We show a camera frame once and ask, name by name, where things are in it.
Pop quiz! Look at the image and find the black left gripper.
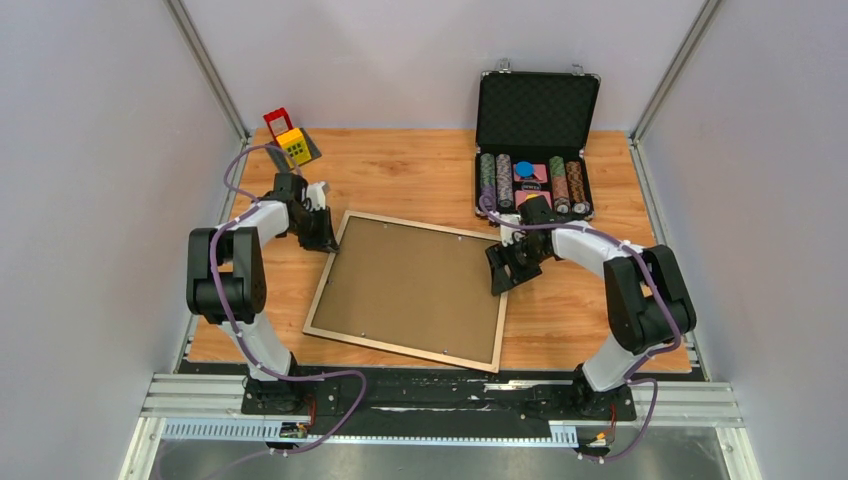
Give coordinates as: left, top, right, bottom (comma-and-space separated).
288, 205, 340, 255

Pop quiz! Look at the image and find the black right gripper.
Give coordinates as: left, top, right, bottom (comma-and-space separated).
485, 237, 549, 297

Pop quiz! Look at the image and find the brown backing board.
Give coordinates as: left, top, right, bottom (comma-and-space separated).
311, 215, 505, 366

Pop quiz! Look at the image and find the wooden picture frame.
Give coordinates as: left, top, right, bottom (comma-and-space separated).
302, 209, 510, 375

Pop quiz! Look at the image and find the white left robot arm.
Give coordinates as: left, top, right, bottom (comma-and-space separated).
186, 172, 339, 414

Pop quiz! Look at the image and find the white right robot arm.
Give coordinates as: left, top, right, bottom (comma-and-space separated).
479, 196, 697, 418

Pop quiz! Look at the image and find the yellow red toy block house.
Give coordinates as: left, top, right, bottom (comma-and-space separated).
263, 107, 323, 172

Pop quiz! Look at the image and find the black poker chip case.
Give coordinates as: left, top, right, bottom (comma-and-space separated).
474, 58, 601, 221

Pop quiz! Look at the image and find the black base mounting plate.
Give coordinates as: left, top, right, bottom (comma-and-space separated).
241, 366, 637, 439

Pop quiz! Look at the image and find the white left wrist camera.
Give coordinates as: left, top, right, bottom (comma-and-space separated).
305, 181, 330, 211

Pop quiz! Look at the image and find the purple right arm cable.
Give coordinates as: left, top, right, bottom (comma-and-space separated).
478, 185, 684, 463

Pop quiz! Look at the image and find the aluminium front rail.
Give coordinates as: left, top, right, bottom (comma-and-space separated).
120, 364, 761, 479

